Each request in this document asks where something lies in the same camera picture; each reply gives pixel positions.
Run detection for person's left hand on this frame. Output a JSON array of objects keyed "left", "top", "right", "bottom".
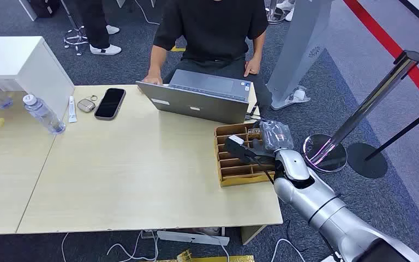
[{"left": 243, "top": 56, "right": 263, "bottom": 78}]

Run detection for person's right hand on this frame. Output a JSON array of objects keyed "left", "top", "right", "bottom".
[{"left": 142, "top": 74, "right": 164, "bottom": 86}]

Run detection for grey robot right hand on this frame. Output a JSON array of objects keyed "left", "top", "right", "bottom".
[{"left": 251, "top": 120, "right": 295, "bottom": 153}]

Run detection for cardboard divider card box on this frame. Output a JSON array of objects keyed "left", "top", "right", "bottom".
[{"left": 214, "top": 123, "right": 277, "bottom": 188}]

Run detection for seated person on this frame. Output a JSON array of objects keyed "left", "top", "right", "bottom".
[{"left": 142, "top": 0, "right": 273, "bottom": 111}]

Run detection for person's white shoes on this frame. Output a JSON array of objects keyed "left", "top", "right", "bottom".
[{"left": 276, "top": 0, "right": 296, "bottom": 22}]

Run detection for standing person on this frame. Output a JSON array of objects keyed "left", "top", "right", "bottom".
[{"left": 75, "top": 0, "right": 123, "bottom": 56}]

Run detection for grey laptop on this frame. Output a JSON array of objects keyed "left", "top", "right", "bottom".
[{"left": 136, "top": 69, "right": 252, "bottom": 125}]

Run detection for black smartphone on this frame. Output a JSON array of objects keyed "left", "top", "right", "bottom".
[{"left": 93, "top": 87, "right": 127, "bottom": 121}]

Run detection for chrome chair base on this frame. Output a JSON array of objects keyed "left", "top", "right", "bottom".
[{"left": 262, "top": 0, "right": 287, "bottom": 25}]

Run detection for small white tube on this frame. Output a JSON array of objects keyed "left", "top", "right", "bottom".
[{"left": 68, "top": 96, "right": 78, "bottom": 124}]

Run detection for chrome stool base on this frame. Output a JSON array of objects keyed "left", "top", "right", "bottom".
[{"left": 59, "top": 0, "right": 89, "bottom": 57}]

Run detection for black stanchion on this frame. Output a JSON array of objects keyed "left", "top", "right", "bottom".
[{"left": 346, "top": 106, "right": 419, "bottom": 180}]

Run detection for chrome stanchion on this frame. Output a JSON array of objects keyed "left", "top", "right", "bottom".
[{"left": 302, "top": 50, "right": 419, "bottom": 174}]

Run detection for wooden table leg panel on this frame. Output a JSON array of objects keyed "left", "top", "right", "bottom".
[{"left": 240, "top": 224, "right": 268, "bottom": 246}]

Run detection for clear plastic water bottle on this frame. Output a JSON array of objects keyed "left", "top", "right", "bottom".
[{"left": 22, "top": 94, "right": 67, "bottom": 135}]

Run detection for black bag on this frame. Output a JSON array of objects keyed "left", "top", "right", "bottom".
[{"left": 26, "top": 0, "right": 61, "bottom": 19}]

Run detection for white power strip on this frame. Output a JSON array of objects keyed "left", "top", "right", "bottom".
[{"left": 157, "top": 230, "right": 230, "bottom": 247}]

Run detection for white cabinet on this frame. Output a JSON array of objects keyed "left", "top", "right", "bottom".
[{"left": 0, "top": 35, "right": 76, "bottom": 120}]

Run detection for red barrier belt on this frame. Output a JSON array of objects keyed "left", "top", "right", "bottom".
[{"left": 342, "top": 0, "right": 419, "bottom": 118}]

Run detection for gold foil packaging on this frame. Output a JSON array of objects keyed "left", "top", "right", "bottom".
[{"left": 140, "top": 249, "right": 256, "bottom": 262}]

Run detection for black laptop cable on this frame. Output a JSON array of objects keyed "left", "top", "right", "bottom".
[{"left": 244, "top": 103, "right": 262, "bottom": 122}]

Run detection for black robot wrist cable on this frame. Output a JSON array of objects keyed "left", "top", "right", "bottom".
[{"left": 252, "top": 155, "right": 276, "bottom": 185}]

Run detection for black wrist camera with pale box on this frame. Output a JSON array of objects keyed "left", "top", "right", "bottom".
[{"left": 223, "top": 134, "right": 273, "bottom": 165}]

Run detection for white floor cable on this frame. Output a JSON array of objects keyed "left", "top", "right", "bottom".
[
  {"left": 106, "top": 230, "right": 160, "bottom": 262},
  {"left": 270, "top": 237, "right": 307, "bottom": 262},
  {"left": 61, "top": 232, "right": 70, "bottom": 262},
  {"left": 133, "top": 0, "right": 161, "bottom": 26}
]

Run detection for grey earbuds case with ring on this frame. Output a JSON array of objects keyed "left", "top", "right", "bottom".
[{"left": 76, "top": 95, "right": 99, "bottom": 114}]

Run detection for black floor cable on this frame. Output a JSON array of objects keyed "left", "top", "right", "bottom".
[{"left": 284, "top": 219, "right": 308, "bottom": 254}]

